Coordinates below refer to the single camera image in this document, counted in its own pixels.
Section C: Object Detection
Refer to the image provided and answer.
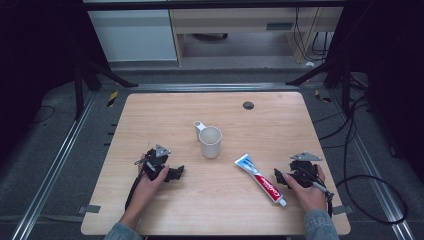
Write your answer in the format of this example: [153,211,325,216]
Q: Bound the black metal stand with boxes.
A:
[285,54,369,116]
[73,59,140,122]

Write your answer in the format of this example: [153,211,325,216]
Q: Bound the yellow and black tape strip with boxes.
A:
[313,88,333,104]
[106,90,120,109]

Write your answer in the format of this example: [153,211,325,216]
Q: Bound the white cup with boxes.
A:
[193,120,224,160]

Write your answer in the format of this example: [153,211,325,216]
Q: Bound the black hanging cables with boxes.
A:
[292,6,335,65]

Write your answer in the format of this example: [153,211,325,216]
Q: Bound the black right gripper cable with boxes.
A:
[309,179,335,218]

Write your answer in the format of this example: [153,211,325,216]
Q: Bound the aluminium floor rail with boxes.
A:
[9,90,98,240]
[128,82,303,94]
[328,89,417,240]

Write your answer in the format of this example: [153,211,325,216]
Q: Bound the grey tape piece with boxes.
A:
[332,204,354,216]
[77,204,102,215]

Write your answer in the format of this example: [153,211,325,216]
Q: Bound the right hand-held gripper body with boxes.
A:
[288,151,323,190]

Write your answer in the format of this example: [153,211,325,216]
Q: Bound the person's left hand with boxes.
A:
[130,153,171,214]

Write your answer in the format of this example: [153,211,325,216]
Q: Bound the thin black floor cable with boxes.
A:
[30,104,56,125]

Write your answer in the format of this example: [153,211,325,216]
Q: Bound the red and blue toothpaste tube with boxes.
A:
[233,153,288,208]

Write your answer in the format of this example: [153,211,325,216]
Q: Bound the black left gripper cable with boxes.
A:
[124,168,148,212]

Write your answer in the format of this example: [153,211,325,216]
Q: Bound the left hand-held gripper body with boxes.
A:
[134,143,172,183]

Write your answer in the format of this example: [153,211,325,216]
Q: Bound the long black floor cable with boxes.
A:
[334,94,409,225]

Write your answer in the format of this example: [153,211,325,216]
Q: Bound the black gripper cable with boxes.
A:
[309,179,335,218]
[124,168,148,212]

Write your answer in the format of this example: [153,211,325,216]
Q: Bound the person's right hand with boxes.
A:
[282,164,328,213]

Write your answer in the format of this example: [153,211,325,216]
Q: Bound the white cabinet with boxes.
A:
[86,8,178,63]

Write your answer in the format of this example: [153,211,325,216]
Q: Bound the black floor cables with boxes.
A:
[312,99,372,150]

